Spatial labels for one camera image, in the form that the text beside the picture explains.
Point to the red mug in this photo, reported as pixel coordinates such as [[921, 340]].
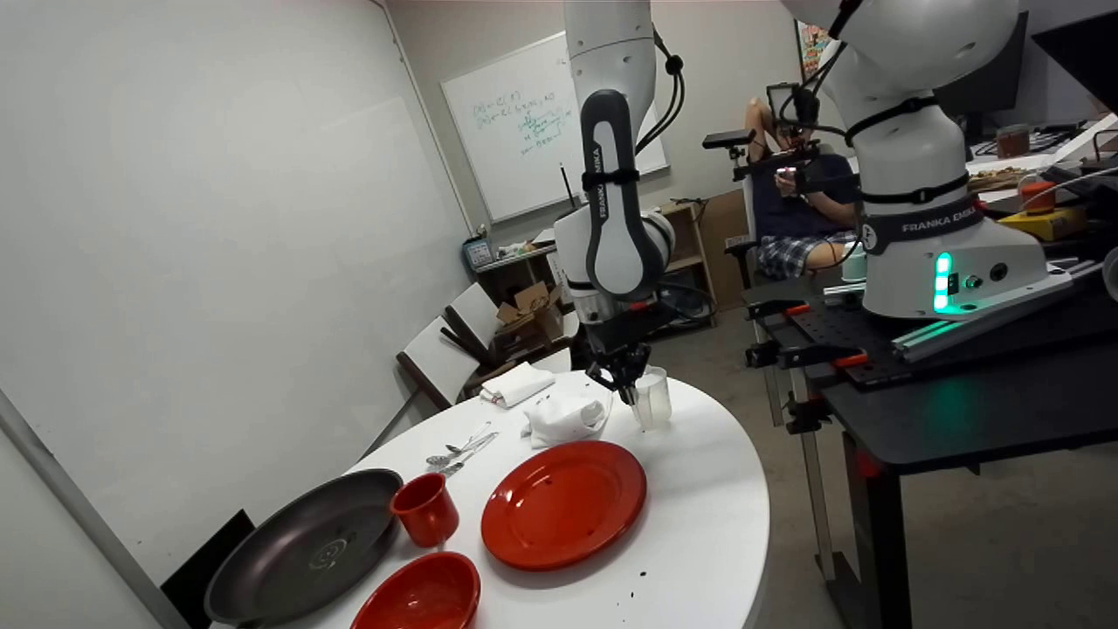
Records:
[[425, 513]]

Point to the silver metal rail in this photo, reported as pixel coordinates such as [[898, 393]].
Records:
[[1001, 309]]

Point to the dark frying pan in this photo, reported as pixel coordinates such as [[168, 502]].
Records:
[[302, 555]]

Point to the dark storage bin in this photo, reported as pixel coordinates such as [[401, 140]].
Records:
[[681, 296]]

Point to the wooden shelf unit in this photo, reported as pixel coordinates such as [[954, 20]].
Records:
[[686, 248]]

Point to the clear plastic jar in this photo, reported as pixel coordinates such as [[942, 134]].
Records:
[[650, 404]]

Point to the silver spoon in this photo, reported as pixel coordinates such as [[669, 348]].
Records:
[[460, 450], [460, 460]]

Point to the yellow box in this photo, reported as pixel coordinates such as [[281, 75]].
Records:
[[1050, 226]]

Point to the seated person dark shirt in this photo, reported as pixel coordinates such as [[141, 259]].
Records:
[[806, 197]]

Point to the brown cardboard box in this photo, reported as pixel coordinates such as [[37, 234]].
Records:
[[529, 312]]

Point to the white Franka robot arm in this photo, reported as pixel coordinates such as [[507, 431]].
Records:
[[613, 231]]

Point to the white whiteboard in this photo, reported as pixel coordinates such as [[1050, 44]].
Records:
[[510, 128]]

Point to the blue container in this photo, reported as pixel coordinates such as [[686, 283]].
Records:
[[480, 254]]

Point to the dark low side table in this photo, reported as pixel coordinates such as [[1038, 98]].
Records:
[[520, 265]]

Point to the black robot desk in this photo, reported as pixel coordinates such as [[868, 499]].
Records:
[[990, 408]]

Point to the black monitor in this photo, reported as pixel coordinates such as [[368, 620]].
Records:
[[1077, 56]]

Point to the orange black clamp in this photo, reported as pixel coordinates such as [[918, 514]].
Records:
[[853, 360], [800, 309]]

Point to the red plate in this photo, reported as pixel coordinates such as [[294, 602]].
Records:
[[565, 502]]

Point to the red bowl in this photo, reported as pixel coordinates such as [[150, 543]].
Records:
[[421, 594]]

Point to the colourful wall poster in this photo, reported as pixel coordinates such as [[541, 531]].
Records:
[[811, 47]]

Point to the black flat panel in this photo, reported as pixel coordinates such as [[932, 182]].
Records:
[[212, 565]]

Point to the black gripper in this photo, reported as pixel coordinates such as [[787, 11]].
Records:
[[613, 336]]

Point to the wooden chair white cushions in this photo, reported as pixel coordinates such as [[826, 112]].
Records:
[[440, 354]]

